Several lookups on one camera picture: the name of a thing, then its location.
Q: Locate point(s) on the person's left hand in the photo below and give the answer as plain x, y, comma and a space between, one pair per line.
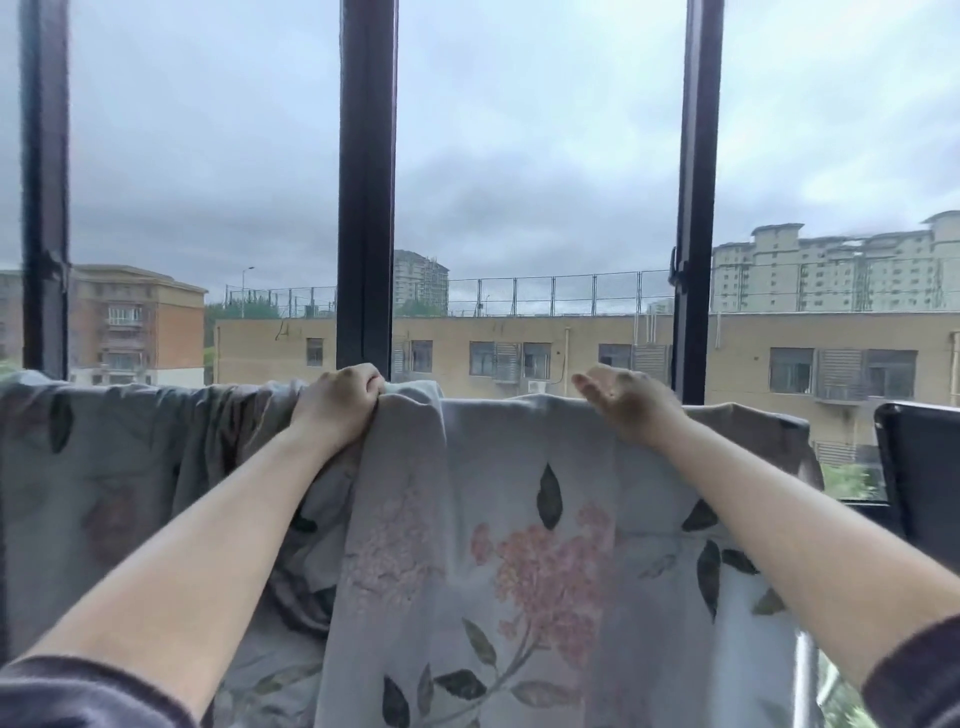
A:
334, 405

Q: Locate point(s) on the person's right hand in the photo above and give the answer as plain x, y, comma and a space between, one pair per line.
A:
637, 409

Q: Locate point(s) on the person's left fingers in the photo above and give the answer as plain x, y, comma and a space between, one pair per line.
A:
364, 377

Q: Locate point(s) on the person's right thumb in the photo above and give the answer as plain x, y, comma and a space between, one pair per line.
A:
592, 388

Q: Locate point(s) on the grey floral bed sheet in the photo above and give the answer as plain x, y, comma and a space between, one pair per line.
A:
487, 465

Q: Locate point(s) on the person's left forearm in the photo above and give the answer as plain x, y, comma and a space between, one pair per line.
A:
202, 555

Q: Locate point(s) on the person's right forearm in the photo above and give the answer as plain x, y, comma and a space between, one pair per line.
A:
795, 540

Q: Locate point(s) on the white air conditioner unit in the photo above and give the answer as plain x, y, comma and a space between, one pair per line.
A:
538, 387

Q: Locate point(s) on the tall grey tower building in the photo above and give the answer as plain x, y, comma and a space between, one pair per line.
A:
420, 281

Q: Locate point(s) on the street lamp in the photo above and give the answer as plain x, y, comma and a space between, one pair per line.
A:
244, 292

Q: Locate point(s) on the long tan low building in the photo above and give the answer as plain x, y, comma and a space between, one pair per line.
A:
750, 337

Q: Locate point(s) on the brown brick building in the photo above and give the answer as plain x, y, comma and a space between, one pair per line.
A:
142, 322

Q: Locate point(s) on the white apartment block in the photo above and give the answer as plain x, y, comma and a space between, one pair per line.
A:
832, 274

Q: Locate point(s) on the dark purple sleeve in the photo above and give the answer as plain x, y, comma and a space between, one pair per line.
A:
919, 675
82, 694

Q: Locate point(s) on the black window frame post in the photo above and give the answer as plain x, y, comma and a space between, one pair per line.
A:
45, 187
697, 150
366, 187

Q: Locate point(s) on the metal rail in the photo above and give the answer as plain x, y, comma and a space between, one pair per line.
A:
806, 675

